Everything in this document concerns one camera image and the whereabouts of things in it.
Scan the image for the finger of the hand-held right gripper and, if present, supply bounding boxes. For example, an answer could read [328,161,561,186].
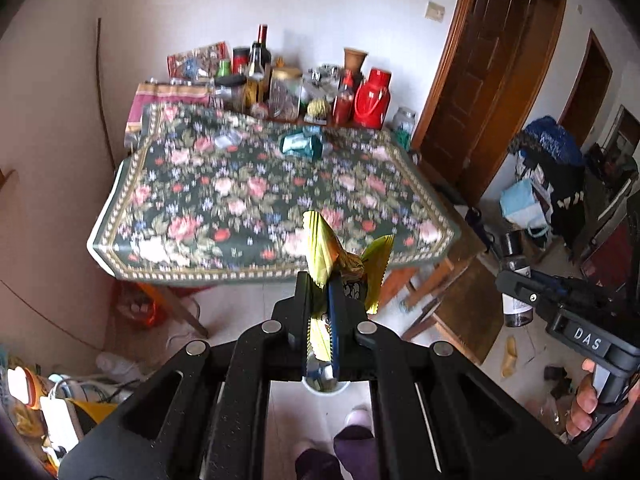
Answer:
[495,269,567,329]
[530,270,612,307]

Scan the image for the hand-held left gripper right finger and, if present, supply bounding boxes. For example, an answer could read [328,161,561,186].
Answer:
[327,280,586,480]

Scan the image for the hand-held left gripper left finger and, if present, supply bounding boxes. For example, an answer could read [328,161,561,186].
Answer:
[59,272,313,480]

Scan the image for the dark glass bottle black cap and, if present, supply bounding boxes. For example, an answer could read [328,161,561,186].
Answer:
[500,232,533,328]

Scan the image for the white trash bin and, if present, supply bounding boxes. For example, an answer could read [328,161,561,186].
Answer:
[301,352,351,397]

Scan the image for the yellow snack wrapper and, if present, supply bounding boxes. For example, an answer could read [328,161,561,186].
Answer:
[302,210,396,363]

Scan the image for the person's right forearm orange sleeve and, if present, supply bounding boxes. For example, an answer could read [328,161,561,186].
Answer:
[585,437,626,472]

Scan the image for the person's right hand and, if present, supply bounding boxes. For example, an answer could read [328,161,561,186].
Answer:
[565,357,601,438]

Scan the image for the yellow slipper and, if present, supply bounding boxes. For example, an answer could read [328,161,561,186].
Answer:
[501,335,521,380]

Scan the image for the wooden stool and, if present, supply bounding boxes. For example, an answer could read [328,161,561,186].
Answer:
[400,255,506,366]

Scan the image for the person's pink slipper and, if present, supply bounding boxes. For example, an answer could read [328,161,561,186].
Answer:
[345,406,373,428]

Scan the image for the light blue bag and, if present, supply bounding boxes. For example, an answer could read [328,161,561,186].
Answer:
[500,180,551,236]

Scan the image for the black garment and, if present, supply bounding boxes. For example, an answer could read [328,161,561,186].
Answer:
[540,155,591,251]

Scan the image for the person's purple trousers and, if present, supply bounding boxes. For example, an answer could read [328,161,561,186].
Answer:
[295,425,381,480]

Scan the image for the floral tablecloth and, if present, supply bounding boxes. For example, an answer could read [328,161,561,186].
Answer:
[86,102,461,288]

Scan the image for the blue patterned cloth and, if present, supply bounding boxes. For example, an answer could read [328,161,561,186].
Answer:
[520,116,583,166]

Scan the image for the teal snack bag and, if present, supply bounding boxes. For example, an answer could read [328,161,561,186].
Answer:
[280,130,326,160]

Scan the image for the clear plastic bottle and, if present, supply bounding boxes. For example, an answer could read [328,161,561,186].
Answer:
[95,352,146,381]

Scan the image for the red sauce squeeze bottle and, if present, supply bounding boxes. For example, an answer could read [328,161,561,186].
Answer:
[332,70,356,126]

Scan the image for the brown wooden door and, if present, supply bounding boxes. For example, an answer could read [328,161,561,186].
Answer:
[560,30,613,136]
[410,0,568,206]

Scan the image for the empty glass jar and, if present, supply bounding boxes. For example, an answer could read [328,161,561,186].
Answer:
[391,106,417,136]

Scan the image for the clear plastic jar gold lid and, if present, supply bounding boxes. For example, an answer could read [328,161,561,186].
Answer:
[269,67,303,121]

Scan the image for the red thermos jug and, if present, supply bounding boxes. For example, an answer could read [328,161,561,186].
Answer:
[352,67,393,130]

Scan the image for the clear container black lid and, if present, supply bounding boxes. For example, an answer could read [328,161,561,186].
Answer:
[214,75,247,111]

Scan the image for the crumpled foil wrapping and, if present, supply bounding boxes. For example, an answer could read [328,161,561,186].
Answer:
[305,65,346,101]

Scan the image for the glass bottle yellow label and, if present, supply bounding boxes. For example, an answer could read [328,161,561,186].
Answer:
[245,42,268,111]

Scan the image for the pink striped cloth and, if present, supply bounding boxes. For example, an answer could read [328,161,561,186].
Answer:
[122,81,213,148]

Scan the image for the terracotta pot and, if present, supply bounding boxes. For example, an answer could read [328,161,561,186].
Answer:
[343,47,368,78]

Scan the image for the red snack package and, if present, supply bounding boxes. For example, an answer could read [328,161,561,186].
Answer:
[167,42,228,81]

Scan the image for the dark wine bottle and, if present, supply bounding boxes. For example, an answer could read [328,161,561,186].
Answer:
[255,24,273,66]

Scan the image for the thin wooden stick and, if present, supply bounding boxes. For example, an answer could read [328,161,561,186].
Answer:
[95,17,113,151]

